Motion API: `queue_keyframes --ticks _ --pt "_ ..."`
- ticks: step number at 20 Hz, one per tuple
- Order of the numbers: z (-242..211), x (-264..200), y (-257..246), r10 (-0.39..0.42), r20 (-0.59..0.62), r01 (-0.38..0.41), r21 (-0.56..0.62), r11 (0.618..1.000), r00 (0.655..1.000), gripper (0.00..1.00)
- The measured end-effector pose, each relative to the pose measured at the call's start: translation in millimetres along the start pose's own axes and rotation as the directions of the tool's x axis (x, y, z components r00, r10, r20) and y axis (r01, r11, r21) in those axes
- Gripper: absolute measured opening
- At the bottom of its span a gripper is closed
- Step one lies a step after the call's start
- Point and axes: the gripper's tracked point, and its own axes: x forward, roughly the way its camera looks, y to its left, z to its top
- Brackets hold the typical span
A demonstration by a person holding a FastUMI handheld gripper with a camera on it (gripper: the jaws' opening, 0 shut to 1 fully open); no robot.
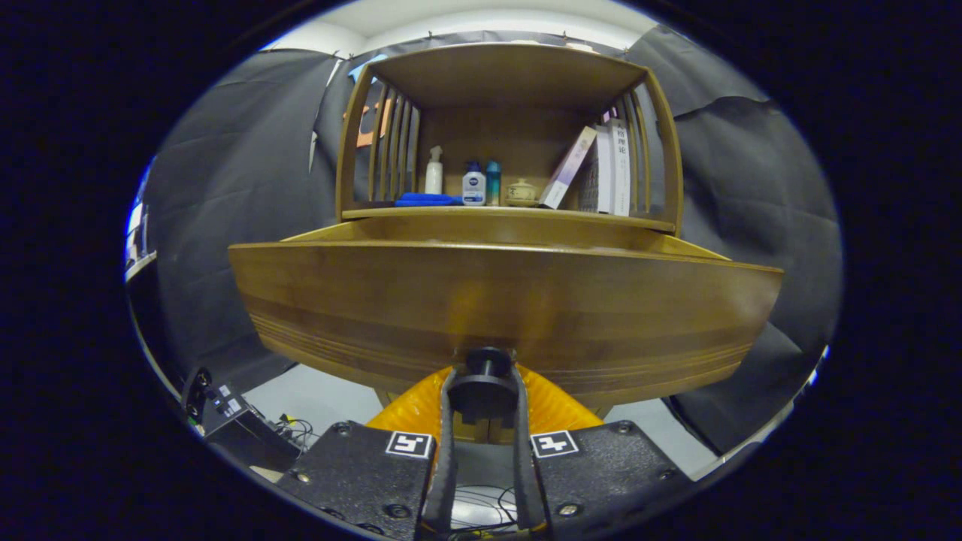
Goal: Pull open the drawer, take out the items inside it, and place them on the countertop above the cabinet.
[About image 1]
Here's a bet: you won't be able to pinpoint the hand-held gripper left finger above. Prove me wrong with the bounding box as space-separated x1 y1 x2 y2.
274 366 461 540

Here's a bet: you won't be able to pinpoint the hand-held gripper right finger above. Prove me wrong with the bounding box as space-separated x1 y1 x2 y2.
511 364 696 538

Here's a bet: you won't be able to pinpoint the wooden countertop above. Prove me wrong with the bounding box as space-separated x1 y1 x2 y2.
342 201 676 232

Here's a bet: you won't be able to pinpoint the wooden cabinet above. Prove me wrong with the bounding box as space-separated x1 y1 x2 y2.
334 41 685 444

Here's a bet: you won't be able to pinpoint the black electronic box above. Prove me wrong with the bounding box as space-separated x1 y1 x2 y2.
183 367 301 473

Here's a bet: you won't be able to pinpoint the white lotion bottle blue cap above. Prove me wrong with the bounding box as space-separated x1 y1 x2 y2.
462 161 486 206

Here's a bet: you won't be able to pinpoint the white book patterned cover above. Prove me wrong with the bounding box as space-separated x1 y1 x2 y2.
579 135 612 213

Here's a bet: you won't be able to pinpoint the purple book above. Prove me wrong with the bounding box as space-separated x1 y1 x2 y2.
539 126 599 210

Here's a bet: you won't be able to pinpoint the white book black title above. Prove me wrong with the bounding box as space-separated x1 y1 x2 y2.
609 118 632 217

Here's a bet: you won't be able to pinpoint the tangled black cables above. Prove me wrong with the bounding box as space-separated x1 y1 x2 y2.
449 485 521 533

